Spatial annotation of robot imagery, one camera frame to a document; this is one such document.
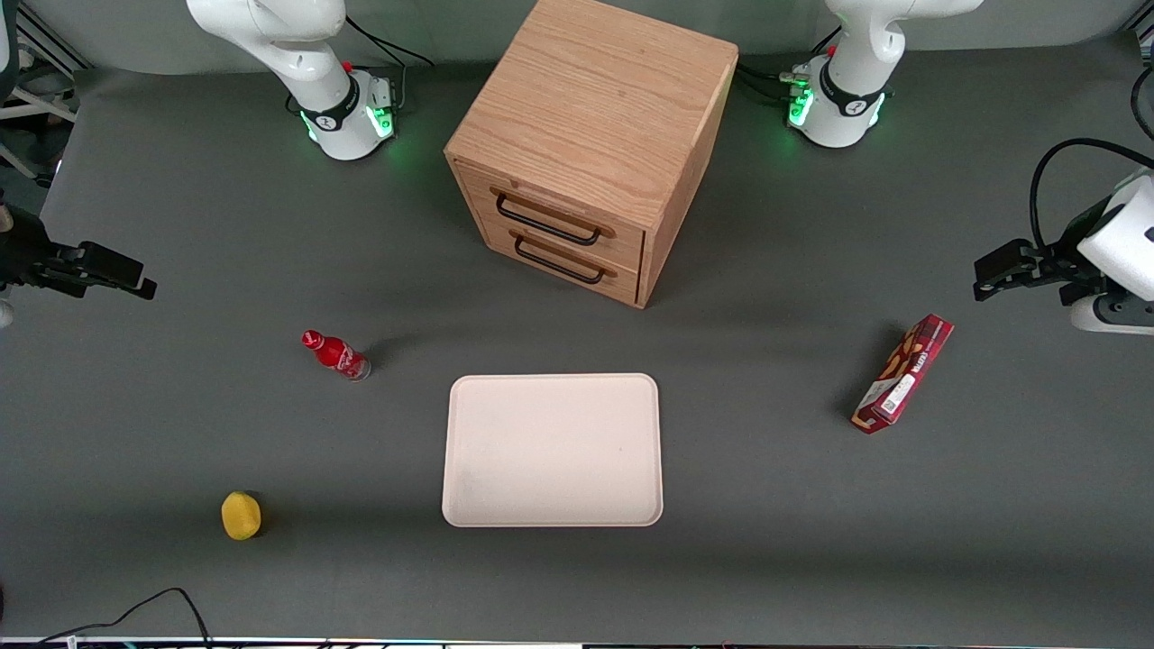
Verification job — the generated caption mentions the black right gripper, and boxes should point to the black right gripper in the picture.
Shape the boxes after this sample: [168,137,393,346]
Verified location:
[0,210,158,301]

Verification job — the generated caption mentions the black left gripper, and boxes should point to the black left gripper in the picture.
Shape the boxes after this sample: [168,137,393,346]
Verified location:
[974,198,1121,308]

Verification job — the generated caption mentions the wooden drawer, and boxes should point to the wooden drawer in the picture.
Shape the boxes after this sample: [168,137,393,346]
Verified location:
[478,216,645,309]
[453,160,646,273]

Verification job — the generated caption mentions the black wire drawer handle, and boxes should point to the black wire drawer handle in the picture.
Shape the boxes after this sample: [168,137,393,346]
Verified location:
[509,230,619,286]
[490,186,618,248]

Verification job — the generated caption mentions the wooden drawer cabinet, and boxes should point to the wooden drawer cabinet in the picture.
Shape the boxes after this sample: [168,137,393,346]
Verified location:
[444,0,740,310]

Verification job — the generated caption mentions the red tartan cookie box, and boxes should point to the red tartan cookie box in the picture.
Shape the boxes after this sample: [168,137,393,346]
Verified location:
[851,313,956,435]

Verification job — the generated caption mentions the red cola bottle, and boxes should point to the red cola bottle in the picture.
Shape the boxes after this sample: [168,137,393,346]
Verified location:
[301,329,372,383]

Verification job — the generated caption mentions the yellow lemon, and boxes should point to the yellow lemon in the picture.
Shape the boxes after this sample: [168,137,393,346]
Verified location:
[221,490,263,542]

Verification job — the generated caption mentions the beige plastic tray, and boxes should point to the beige plastic tray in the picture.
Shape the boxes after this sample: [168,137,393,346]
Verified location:
[441,372,664,528]

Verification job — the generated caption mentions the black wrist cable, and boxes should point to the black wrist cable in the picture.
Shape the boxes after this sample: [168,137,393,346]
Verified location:
[1030,138,1154,253]

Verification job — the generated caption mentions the metal frame stand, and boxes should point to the metal frame stand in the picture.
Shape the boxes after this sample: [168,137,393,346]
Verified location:
[0,5,91,181]

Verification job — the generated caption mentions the black base cables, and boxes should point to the black base cables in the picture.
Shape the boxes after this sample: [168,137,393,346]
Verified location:
[343,16,435,114]
[737,61,812,102]

